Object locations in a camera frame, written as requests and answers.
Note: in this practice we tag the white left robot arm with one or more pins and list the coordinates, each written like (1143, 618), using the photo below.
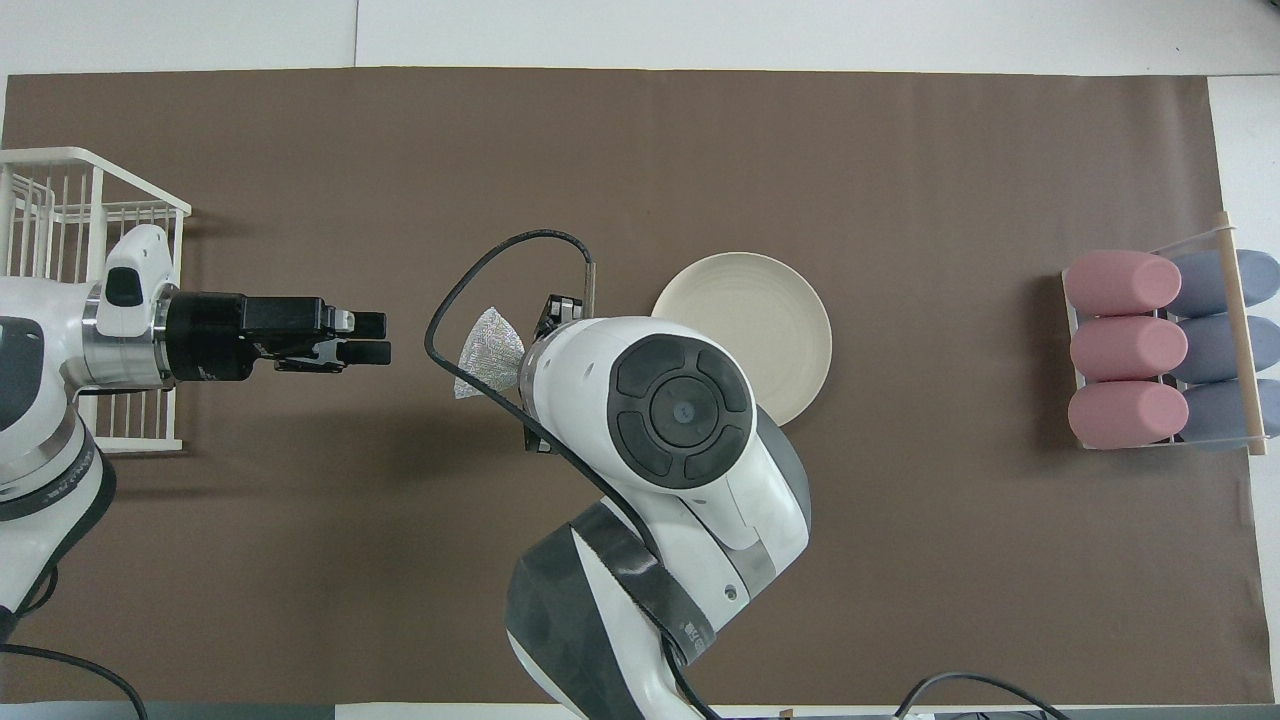
(40, 300)

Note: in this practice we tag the silver mesh sponge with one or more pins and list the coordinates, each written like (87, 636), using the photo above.
(490, 355)

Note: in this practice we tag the brown table mat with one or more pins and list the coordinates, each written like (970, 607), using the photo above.
(400, 150)

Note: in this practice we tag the cream round plate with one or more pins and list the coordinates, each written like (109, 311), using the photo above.
(750, 310)

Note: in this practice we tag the blue plastic cup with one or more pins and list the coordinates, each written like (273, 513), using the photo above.
(1205, 350)
(1205, 285)
(1210, 412)

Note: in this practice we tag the cup rack with wooden rod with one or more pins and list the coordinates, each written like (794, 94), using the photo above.
(1246, 380)

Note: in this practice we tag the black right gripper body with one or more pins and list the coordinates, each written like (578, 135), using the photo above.
(562, 310)

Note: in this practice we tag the pink plastic cup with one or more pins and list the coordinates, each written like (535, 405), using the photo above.
(1125, 414)
(1125, 349)
(1120, 283)

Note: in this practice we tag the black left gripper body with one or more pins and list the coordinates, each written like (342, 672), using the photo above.
(210, 338)

